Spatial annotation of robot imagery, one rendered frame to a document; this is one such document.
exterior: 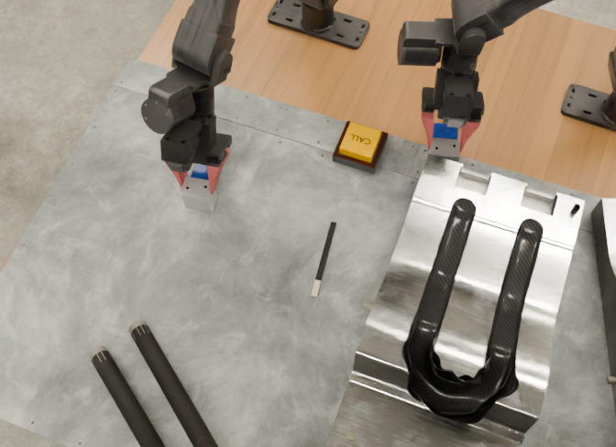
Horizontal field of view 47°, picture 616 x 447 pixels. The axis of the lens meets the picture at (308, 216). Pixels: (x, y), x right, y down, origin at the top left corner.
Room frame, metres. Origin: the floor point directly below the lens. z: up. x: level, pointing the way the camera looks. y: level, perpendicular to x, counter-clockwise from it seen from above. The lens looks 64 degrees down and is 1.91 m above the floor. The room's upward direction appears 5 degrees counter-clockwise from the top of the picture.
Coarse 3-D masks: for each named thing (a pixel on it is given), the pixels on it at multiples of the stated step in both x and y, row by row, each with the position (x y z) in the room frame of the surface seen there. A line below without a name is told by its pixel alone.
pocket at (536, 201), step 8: (528, 192) 0.51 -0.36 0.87; (536, 192) 0.51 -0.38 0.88; (528, 200) 0.51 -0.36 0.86; (536, 200) 0.50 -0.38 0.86; (544, 200) 0.50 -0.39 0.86; (552, 200) 0.50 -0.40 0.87; (528, 208) 0.49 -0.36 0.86; (536, 208) 0.49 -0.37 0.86; (544, 208) 0.49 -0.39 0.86; (552, 208) 0.49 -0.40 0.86
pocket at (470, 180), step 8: (464, 176) 0.56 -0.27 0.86; (472, 176) 0.56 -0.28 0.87; (480, 176) 0.55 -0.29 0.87; (488, 176) 0.55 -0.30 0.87; (456, 184) 0.55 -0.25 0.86; (464, 184) 0.54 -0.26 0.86; (472, 184) 0.54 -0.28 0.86; (480, 184) 0.54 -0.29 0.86; (488, 184) 0.54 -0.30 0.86; (480, 192) 0.53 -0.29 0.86
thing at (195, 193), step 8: (200, 168) 0.63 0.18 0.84; (192, 176) 0.62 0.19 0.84; (200, 176) 0.62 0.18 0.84; (184, 184) 0.60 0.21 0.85; (192, 184) 0.59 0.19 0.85; (200, 184) 0.59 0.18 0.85; (208, 184) 0.59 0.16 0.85; (184, 192) 0.58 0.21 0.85; (192, 192) 0.58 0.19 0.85; (200, 192) 0.58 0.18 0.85; (208, 192) 0.58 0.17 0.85; (216, 192) 0.60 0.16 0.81; (184, 200) 0.58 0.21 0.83; (192, 200) 0.57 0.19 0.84; (200, 200) 0.57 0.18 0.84; (208, 200) 0.57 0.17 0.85; (192, 208) 0.57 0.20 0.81; (200, 208) 0.57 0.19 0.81; (208, 208) 0.57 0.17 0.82
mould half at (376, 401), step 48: (432, 192) 0.52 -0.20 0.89; (432, 240) 0.44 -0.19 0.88; (480, 240) 0.43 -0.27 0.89; (384, 288) 0.36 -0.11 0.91; (480, 288) 0.35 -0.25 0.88; (384, 336) 0.28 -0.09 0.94; (480, 336) 0.27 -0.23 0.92; (528, 336) 0.27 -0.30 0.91; (384, 384) 0.23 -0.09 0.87; (528, 384) 0.19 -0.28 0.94; (336, 432) 0.16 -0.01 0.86; (384, 432) 0.16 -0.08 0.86; (432, 432) 0.15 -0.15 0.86; (480, 432) 0.15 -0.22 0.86
